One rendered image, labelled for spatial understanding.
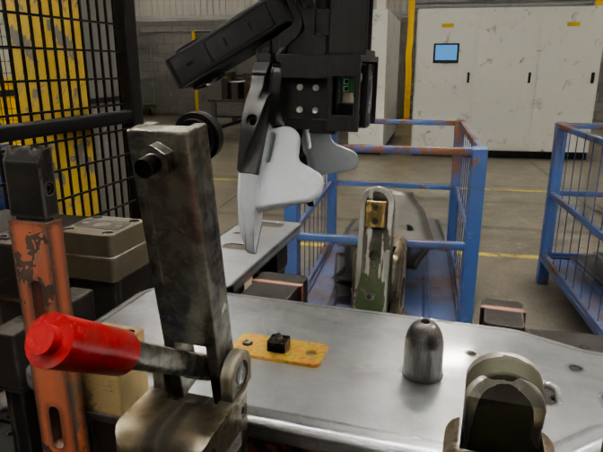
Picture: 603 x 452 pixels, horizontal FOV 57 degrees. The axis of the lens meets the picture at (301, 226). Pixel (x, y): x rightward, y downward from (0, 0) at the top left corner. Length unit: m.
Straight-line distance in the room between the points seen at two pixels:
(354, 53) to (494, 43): 7.90
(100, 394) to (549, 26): 8.20
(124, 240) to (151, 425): 0.38
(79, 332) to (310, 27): 0.27
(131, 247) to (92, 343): 0.46
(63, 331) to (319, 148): 0.31
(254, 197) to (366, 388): 0.18
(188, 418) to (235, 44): 0.26
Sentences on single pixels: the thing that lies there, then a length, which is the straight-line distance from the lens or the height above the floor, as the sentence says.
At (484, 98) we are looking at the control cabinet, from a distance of 8.30.
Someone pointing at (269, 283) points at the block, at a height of 0.98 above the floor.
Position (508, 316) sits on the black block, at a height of 0.99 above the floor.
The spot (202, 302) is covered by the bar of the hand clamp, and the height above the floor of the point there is 1.12.
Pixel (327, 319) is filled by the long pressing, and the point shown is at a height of 1.00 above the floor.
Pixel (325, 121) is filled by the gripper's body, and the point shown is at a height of 1.21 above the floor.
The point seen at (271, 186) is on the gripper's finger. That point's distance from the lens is 0.39.
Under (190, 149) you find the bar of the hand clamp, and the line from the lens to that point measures 0.28.
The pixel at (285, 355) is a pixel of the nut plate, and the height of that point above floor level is 1.00.
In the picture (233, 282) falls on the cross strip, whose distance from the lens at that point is 0.66.
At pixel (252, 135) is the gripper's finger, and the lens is 0.39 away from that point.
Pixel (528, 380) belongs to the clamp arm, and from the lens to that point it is 0.29.
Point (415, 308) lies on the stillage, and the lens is 2.67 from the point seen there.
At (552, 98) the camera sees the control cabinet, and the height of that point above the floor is 0.83.
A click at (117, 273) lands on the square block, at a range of 0.69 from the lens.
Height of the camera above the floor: 1.24
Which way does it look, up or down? 16 degrees down
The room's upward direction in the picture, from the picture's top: straight up
